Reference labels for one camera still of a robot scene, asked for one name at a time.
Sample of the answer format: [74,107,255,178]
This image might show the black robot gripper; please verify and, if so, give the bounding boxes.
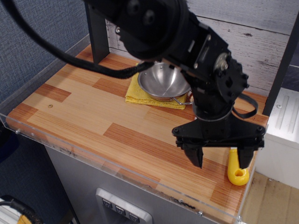
[172,114,266,168]

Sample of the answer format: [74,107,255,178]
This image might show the yellow handled white toy knife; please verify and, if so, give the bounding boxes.
[227,148,249,186]

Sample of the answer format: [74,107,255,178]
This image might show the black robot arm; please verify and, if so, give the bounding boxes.
[88,0,265,169]

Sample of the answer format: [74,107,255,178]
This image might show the white ridged side counter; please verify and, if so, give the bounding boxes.
[256,88,299,188]

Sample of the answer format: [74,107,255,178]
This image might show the brown white plush dog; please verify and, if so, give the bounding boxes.
[187,91,194,103]

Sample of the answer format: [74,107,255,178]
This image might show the yellow folded cloth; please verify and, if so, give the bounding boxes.
[125,73,185,110]

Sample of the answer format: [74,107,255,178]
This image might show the silver dispenser button panel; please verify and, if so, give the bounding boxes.
[95,188,153,224]

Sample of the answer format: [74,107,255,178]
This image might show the silver toy fridge cabinet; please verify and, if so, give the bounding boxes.
[46,147,235,224]

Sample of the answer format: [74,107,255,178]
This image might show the stainless steel bowl with handles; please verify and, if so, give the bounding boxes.
[137,63,192,105]

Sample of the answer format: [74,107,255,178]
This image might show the dark right shelf post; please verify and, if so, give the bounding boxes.
[262,15,299,116]

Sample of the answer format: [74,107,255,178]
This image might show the dark shelf post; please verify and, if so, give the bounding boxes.
[262,15,299,116]
[85,3,110,64]

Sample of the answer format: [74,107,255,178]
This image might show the dark left shelf post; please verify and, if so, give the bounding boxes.
[85,3,110,64]

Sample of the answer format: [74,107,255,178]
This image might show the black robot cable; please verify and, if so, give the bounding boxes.
[0,0,155,80]

